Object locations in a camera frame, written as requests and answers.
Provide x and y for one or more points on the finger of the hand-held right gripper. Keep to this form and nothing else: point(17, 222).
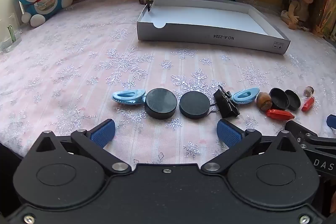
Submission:
point(332, 121)
point(302, 133)

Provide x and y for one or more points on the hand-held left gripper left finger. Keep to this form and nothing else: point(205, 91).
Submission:
point(103, 133)

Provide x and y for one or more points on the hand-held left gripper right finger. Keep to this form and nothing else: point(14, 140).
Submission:
point(228, 133)

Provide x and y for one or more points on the large black binder clip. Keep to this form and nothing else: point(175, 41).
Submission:
point(225, 104)

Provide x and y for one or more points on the clear plastic dome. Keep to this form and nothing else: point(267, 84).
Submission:
point(305, 96)

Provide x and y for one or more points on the blue plastic clip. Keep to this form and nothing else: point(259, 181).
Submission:
point(126, 96)
point(245, 96)

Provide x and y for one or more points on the black round puck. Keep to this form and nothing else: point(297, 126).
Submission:
point(194, 106)
point(160, 103)

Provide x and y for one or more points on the brown acorn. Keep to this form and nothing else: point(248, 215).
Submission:
point(263, 101)

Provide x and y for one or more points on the white cardboard box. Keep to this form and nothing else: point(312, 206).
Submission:
point(210, 16)

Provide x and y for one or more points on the pink snowflake tablecloth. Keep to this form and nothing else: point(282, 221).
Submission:
point(78, 56)

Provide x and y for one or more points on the shiny colourful folders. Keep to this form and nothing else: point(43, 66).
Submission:
point(329, 8)

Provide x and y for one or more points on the clear glass cup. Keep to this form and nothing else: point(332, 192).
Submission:
point(10, 44)

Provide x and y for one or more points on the small black binder clip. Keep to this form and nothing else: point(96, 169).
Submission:
point(149, 6)

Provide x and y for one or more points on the green tube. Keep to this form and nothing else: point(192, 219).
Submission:
point(10, 33)

